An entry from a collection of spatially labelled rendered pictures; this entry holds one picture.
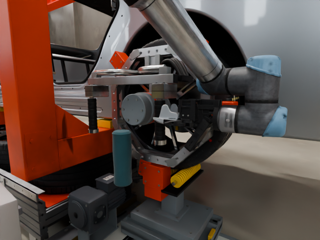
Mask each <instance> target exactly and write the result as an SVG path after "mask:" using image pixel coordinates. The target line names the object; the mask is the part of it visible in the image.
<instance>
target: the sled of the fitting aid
mask: <svg viewBox="0 0 320 240"><path fill-rule="evenodd" d="M222 221H223V217H221V216H218V215H215V214H213V216H212V217H211V219H210V221H209V223H208V224H207V226H206V228H205V229H204V231H203V233H202V234H201V236H200V237H199V239H198V240H217V238H218V236H219V234H220V232H221V230H222ZM121 232H122V233H124V234H126V235H128V236H130V237H132V238H133V239H135V240H177V239H175V238H172V237H170V236H168V235H166V234H164V233H161V232H159V231H157V230H155V229H152V228H150V227H148V226H146V225H144V224H141V223H139V222H137V221H135V220H132V219H131V218H130V214H129V215H127V216H126V217H125V218H123V219H122V220H121Z"/></svg>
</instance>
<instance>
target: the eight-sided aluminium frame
mask: <svg viewBox="0 0 320 240"><path fill-rule="evenodd" d="M156 54H160V55H161V56H162V57H164V58H165V57H174V58H177V59H178V60H180V61H182V60H181V59H180V58H179V57H178V55H177V54H176V53H175V52H174V51H173V50H172V48H171V47H170V46H169V45H162V46H156V47H149V48H143V49H136V50H133V51H132V53H131V54H130V56H129V57H128V59H127V60H126V62H125V63H124V65H123V66H122V68H121V69H126V70H137V68H138V67H139V66H140V64H141V63H142V61H143V60H144V59H145V56H148V55H149V56H150V57H152V56H155V55H156ZM185 66H186V65H185ZM186 69H187V71H188V73H189V74H190V75H191V76H193V78H194V79H195V80H197V78H196V76H195V75H194V74H193V73H192V72H191V71H190V69H189V68H188V67H187V66H186ZM125 86H126V85H111V89H110V90H111V104H112V126H113V127H114V129H115V130H130V131H131V129H130V128H129V127H128V125H127V124H126V122H125V119H124V118H123V115H122V112H121V105H122V102H123V100H124V87H125ZM200 99H206V100H214V99H215V96H211V95H204V94H201V93H200ZM213 131H214V129H213V126H212V127H211V129H210V130H209V131H208V133H207V134H206V135H205V137H204V138H203V140H202V141H201V142H200V145H199V146H198V148H199V147H200V146H201V145H202V144H204V143H205V142H206V141H208V140H209V139H210V138H211V137H212V136H213ZM131 146H132V155H133V156H134V158H135V159H138V160H140V159H142V160H144V161H147V162H152V163H156V164H160V165H164V166H168V167H172V168H174V167H176V166H177V165H179V164H180V163H181V162H183V161H184V160H185V159H186V158H187V157H188V156H190V155H191V154H192V153H193V152H194V151H195V150H193V151H191V152H189V151H188V150H187V149H186V148H185V147H183V148H182V149H181V150H180V151H179V152H178V153H176V154H175V155H173V154H167V153H163V152H158V151H153V150H146V149H144V147H143V146H142V145H141V143H140V142H139V140H138V139H137V138H136V136H135V135H134V134H133V132H132V131H131ZM198 148H197V149H198Z"/></svg>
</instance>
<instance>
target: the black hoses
mask: <svg viewBox="0 0 320 240"><path fill-rule="evenodd" d="M162 64H165V65H166V66H167V67H171V69H172V68H174V69H175V71H176V72H177V74H178V81H184V82H193V76H189V74H188V71H187V69H186V66H185V64H184V63H183V62H182V61H180V60H178V59H177V58H170V59H165V60H163V61H162V62H161V64H160V65H162Z"/></svg>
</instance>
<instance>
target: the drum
mask: <svg viewBox="0 0 320 240"><path fill-rule="evenodd" d="M155 100H157V99H152V97H151V92H138V93H135V94H129V95H128V96H126V97H125V98H124V100H123V102H122V105H121V112H122V115H123V118H124V119H125V121H126V122H127V123H128V124H130V125H134V126H135V125H146V124H150V123H155V120H154V119H153V117H155ZM163 100H165V105H168V107H169V109H170V101H169V99H163Z"/></svg>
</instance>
